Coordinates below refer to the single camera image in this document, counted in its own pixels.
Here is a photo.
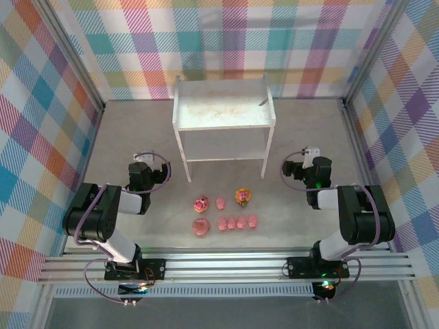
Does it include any right controller board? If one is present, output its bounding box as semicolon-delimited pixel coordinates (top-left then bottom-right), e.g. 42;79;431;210
313;279;336;300

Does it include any white two-tier shelf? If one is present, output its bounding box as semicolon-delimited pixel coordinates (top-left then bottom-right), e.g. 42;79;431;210
172;73;277;183

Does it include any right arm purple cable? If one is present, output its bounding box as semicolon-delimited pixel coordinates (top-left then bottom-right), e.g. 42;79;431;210
281;151;381;304

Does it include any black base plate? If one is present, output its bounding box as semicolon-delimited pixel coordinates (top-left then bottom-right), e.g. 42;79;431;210
104;258;168;281
286;256;351;279

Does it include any left controller board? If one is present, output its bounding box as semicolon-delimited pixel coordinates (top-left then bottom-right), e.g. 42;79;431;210
118;281;152;296

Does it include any yellow flower face toy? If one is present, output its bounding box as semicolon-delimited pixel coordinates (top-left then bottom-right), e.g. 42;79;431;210
235;188;252;208

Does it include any aluminium mounting rail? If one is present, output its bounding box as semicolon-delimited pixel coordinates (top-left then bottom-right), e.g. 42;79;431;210
37;252;418;285

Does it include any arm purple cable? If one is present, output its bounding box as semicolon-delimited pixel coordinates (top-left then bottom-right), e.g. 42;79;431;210
73;150;172;306
281;151;381;304

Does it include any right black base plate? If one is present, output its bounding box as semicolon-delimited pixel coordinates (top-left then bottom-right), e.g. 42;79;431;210
286;256;351;279

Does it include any pink donut toy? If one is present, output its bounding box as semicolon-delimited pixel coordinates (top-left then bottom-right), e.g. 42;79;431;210
191;218;211;238

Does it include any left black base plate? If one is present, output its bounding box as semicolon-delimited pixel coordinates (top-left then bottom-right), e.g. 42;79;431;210
104;258;168;281

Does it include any grey slotted cable duct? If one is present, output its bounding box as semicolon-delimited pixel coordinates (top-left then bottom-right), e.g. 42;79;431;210
54;283;315;300

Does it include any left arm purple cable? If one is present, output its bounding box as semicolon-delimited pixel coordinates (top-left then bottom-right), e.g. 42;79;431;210
73;150;172;306

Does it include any controller board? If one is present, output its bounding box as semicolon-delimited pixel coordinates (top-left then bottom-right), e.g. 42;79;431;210
313;279;336;300
118;281;152;296

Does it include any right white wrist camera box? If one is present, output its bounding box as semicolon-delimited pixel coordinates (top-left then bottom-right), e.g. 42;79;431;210
301;146;320;169

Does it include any pink doll cupcake toy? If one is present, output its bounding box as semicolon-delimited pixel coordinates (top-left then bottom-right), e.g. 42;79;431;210
193;194;211;213

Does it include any aluminium frame post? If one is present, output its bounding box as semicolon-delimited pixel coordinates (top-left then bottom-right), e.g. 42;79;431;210
32;0;107;114
341;0;412;107

